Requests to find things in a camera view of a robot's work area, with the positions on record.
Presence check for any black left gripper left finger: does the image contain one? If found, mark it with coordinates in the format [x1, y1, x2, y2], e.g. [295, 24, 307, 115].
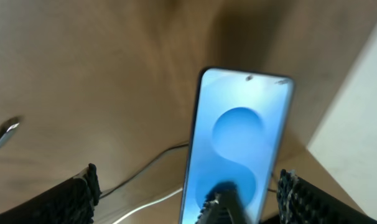
[0, 164, 101, 224]

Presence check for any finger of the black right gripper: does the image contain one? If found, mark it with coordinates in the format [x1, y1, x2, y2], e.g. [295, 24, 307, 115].
[196, 182, 249, 224]

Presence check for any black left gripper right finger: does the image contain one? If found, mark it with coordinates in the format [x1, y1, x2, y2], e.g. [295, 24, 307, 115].
[276, 169, 377, 224]

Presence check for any blue Galaxy smartphone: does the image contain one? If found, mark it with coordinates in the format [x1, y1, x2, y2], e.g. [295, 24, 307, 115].
[179, 67, 294, 223]

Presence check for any black charger cable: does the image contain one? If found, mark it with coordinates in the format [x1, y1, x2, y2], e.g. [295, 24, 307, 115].
[0, 115, 189, 200]

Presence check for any white power strip cord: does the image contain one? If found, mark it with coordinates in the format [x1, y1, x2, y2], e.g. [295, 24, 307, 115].
[112, 187, 185, 224]

